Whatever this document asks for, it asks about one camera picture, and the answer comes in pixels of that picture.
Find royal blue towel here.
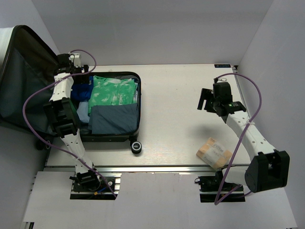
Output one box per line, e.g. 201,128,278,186
71,76,94,102

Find green white tie-dye shirt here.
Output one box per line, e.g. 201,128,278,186
88,75,138,114

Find light blue garment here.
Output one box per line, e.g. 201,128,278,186
77,101,90,124

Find slate blue garment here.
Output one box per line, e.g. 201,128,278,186
88,104,139,135

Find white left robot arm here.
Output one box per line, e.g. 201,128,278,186
43,53,93,175

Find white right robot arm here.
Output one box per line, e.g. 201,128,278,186
197,82,290,193

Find beige tissue pack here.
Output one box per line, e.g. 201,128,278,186
196,137,233,170

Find blue label sticker right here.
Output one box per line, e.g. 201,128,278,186
214,64,231,68

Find black open suitcase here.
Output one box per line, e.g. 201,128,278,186
0,25,142,154

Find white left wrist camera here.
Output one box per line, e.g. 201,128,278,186
69,53,81,68

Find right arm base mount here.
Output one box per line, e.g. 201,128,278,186
194,176,245,203

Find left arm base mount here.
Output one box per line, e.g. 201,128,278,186
69,171,116,200

